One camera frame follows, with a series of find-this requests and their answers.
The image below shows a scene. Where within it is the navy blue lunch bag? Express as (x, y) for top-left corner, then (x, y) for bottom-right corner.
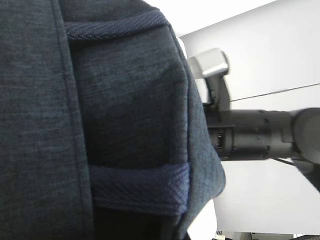
(0, 0), (226, 240)

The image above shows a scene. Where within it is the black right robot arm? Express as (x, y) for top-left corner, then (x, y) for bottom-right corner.
(204, 107), (320, 190)

